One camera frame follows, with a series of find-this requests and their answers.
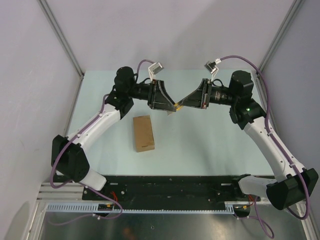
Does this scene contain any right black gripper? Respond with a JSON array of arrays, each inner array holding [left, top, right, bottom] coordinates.
[[179, 78, 238, 109]]

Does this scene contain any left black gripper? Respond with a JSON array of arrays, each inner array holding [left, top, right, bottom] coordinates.
[[127, 79, 177, 112]]

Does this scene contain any yellow utility knife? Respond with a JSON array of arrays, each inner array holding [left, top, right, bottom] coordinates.
[[167, 102, 183, 116]]

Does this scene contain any brown cardboard express box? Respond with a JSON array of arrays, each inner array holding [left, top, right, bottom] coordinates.
[[133, 115, 155, 153]]

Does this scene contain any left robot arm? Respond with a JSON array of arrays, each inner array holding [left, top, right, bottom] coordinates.
[[50, 62, 176, 200]]

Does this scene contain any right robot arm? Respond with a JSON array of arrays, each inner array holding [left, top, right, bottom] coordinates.
[[177, 70, 319, 210]]

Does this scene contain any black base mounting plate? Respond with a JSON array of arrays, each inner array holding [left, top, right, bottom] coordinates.
[[51, 174, 293, 211]]

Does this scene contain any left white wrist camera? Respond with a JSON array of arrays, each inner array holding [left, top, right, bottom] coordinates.
[[148, 62, 164, 82]]

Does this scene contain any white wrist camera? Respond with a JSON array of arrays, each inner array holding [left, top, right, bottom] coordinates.
[[204, 58, 222, 82], [148, 62, 164, 82]]

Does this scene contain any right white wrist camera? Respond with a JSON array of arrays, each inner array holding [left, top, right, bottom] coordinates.
[[204, 58, 222, 82]]

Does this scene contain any right aluminium side rail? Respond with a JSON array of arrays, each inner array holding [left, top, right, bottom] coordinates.
[[254, 71, 290, 176]]

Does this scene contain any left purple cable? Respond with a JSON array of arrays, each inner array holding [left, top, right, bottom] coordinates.
[[46, 59, 154, 227]]

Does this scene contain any purple cable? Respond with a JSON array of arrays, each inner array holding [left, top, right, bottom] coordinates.
[[46, 59, 154, 227], [219, 54, 311, 238]]

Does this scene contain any white slotted cable duct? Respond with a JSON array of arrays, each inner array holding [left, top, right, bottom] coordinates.
[[46, 201, 238, 215]]

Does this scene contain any left aluminium frame post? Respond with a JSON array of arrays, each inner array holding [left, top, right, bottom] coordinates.
[[37, 0, 85, 79]]

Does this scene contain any aluminium frame post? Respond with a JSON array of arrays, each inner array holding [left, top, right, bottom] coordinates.
[[37, 0, 85, 79], [259, 0, 305, 72]]

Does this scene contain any right aluminium frame post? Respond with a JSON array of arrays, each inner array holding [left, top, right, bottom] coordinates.
[[259, 0, 305, 72]]

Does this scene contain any aluminium front cross rail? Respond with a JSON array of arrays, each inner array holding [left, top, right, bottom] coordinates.
[[36, 182, 307, 204]]

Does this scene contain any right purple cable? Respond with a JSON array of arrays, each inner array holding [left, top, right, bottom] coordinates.
[[219, 54, 311, 238]]

